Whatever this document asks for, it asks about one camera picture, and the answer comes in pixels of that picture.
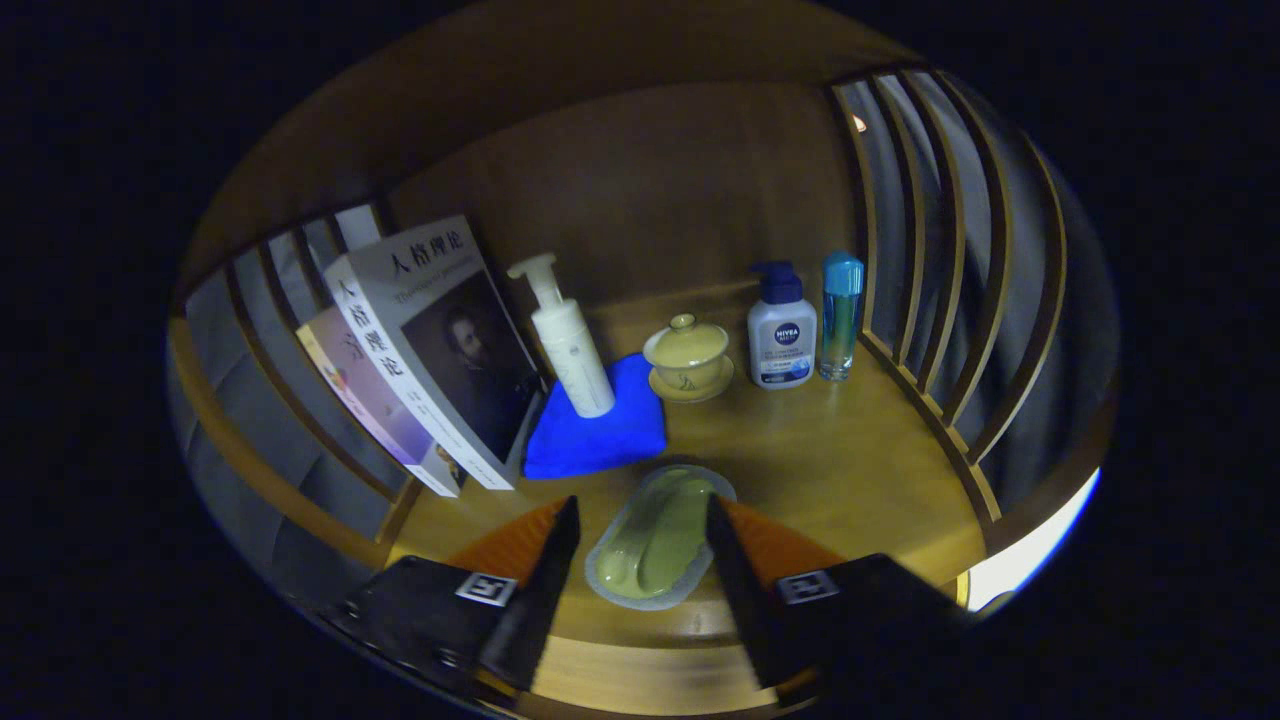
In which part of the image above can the white bottle with blue pump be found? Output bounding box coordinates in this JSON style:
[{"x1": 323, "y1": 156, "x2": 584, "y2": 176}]
[{"x1": 747, "y1": 261, "x2": 819, "y2": 390}]

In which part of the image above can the blue folded cloth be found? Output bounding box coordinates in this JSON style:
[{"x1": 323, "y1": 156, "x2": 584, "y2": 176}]
[{"x1": 523, "y1": 352, "x2": 669, "y2": 481}]

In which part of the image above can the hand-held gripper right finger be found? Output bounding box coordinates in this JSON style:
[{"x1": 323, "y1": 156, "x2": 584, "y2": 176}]
[{"x1": 705, "y1": 493, "x2": 981, "y2": 701}]

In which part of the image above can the thick white book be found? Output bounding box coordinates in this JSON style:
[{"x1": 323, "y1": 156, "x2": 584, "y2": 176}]
[{"x1": 322, "y1": 213, "x2": 549, "y2": 492}]

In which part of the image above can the brown wooden cabinet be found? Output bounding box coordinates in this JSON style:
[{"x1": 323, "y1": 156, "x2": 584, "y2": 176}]
[{"x1": 165, "y1": 0, "x2": 1121, "y2": 716}]

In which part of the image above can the yellow lidded teacup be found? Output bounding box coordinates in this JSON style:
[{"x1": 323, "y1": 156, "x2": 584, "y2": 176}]
[{"x1": 643, "y1": 313, "x2": 731, "y2": 391}]

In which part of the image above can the purple book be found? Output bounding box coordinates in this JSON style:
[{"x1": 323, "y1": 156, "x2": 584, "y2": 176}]
[{"x1": 296, "y1": 305, "x2": 466, "y2": 498}]

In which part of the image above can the green item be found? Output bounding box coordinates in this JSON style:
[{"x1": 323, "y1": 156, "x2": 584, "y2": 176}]
[{"x1": 585, "y1": 464, "x2": 738, "y2": 612}]

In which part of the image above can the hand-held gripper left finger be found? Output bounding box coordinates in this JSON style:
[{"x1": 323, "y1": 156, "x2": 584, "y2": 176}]
[{"x1": 330, "y1": 495, "x2": 582, "y2": 701}]

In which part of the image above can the yellow saucer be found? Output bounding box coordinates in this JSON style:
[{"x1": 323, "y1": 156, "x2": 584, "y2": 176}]
[{"x1": 648, "y1": 358, "x2": 736, "y2": 404}]

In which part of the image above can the wooden countertop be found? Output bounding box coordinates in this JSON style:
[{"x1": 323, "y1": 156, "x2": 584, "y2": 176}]
[{"x1": 385, "y1": 285, "x2": 991, "y2": 641}]

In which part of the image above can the clear bottle with blue cap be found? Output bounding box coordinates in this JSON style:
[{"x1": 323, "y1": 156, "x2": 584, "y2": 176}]
[{"x1": 818, "y1": 250, "x2": 865, "y2": 383}]

